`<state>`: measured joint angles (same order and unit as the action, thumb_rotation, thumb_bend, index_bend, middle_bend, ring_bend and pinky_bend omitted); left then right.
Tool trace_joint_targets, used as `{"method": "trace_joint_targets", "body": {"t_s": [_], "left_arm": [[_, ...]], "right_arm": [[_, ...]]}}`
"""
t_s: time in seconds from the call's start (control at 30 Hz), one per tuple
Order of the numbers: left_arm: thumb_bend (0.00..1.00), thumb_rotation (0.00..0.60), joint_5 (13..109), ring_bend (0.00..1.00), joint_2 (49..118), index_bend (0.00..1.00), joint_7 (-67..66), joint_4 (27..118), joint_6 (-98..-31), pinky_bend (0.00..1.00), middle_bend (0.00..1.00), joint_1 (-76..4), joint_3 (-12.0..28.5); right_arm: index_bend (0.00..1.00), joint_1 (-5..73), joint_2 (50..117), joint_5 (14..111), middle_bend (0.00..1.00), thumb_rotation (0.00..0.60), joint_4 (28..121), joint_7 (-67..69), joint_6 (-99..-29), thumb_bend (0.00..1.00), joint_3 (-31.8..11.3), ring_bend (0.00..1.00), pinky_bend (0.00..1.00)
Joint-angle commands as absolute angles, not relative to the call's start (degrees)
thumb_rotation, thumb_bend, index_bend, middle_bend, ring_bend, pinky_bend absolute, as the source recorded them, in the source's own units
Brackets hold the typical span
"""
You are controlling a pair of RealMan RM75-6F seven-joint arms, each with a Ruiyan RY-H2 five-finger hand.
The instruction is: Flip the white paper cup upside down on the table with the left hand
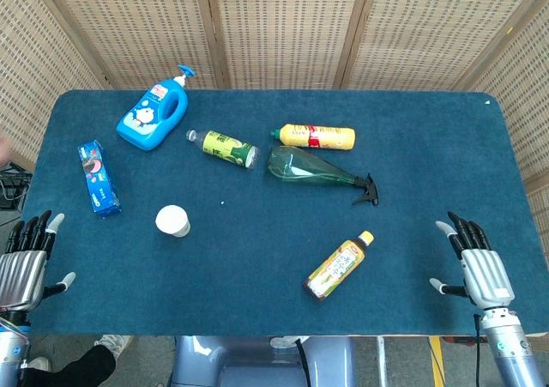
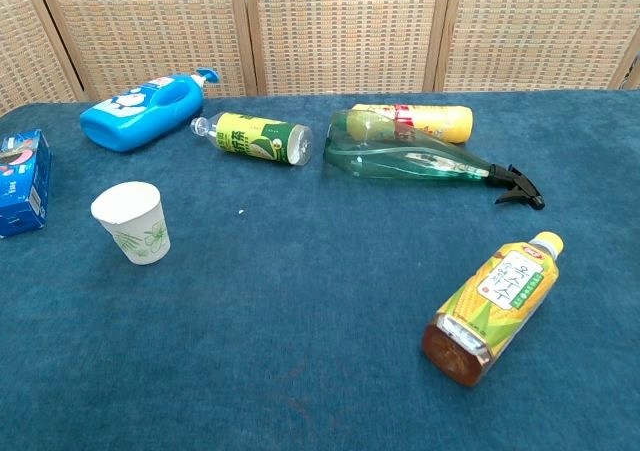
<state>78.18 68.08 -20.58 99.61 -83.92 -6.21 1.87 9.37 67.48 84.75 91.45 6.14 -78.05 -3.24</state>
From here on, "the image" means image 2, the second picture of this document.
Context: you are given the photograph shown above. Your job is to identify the white paper cup green print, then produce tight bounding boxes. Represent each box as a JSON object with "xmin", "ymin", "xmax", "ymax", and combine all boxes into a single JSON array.
[{"xmin": 90, "ymin": 181, "xmax": 172, "ymax": 266}]

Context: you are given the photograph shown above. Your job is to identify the yellow corn tea bottle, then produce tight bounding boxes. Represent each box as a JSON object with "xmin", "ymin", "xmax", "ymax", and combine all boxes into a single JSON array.
[{"xmin": 421, "ymin": 230, "xmax": 565, "ymax": 388}]

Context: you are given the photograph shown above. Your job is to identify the blue cookie box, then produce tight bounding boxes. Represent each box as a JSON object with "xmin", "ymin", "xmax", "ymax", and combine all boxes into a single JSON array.
[{"xmin": 0, "ymin": 129, "xmax": 53, "ymax": 239}]

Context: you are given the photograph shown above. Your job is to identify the blue felt table cover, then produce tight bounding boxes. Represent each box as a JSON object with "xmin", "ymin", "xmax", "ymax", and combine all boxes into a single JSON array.
[{"xmin": 0, "ymin": 88, "xmax": 640, "ymax": 451}]

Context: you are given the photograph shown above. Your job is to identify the green transparent spray bottle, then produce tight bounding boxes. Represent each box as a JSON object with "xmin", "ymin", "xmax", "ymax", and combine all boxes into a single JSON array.
[{"xmin": 323, "ymin": 109, "xmax": 546, "ymax": 211}]

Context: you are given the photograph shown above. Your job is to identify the clear bottle green tea label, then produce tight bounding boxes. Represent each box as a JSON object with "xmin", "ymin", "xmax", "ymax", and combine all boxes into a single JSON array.
[{"xmin": 190, "ymin": 111, "xmax": 315, "ymax": 167}]

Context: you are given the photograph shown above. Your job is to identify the blue pump detergent bottle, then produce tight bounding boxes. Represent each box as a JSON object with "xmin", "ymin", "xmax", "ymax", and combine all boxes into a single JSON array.
[{"xmin": 79, "ymin": 67, "xmax": 221, "ymax": 153}]

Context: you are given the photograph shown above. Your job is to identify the woven wicker folding screen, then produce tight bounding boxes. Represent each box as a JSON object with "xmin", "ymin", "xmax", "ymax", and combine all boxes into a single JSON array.
[{"xmin": 0, "ymin": 0, "xmax": 640, "ymax": 117}]

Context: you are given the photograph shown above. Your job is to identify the yellow squeeze bottle red label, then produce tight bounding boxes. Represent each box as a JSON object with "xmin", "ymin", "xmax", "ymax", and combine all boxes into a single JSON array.
[{"xmin": 351, "ymin": 103, "xmax": 474, "ymax": 145}]

